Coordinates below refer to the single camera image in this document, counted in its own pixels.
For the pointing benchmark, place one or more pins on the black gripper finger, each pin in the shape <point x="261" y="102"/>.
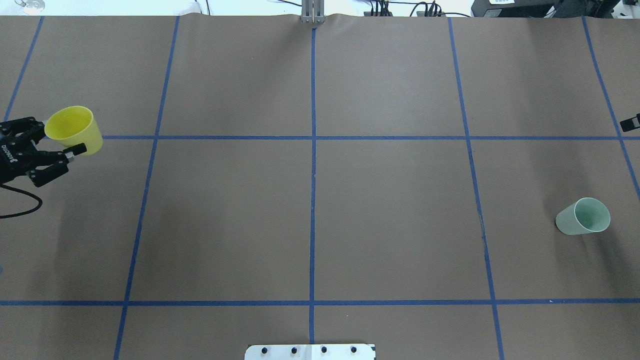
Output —
<point x="630" y="124"/>

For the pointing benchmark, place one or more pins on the light green plastic cup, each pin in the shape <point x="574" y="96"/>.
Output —
<point x="585" y="216"/>

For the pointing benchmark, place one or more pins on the black equipment box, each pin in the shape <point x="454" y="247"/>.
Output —
<point x="561" y="9"/>

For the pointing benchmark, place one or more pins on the small clear round object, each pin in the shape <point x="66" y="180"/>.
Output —
<point x="31" y="7"/>

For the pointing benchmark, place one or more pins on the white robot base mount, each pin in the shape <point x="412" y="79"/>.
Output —
<point x="329" y="351"/>

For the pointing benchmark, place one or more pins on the yellow plastic cup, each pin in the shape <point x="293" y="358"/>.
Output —
<point x="75" y="125"/>

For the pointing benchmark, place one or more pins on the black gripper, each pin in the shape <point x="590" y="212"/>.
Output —
<point x="9" y="153"/>

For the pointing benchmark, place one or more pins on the grey metal clamp bracket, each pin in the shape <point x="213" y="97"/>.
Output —
<point x="313" y="11"/>

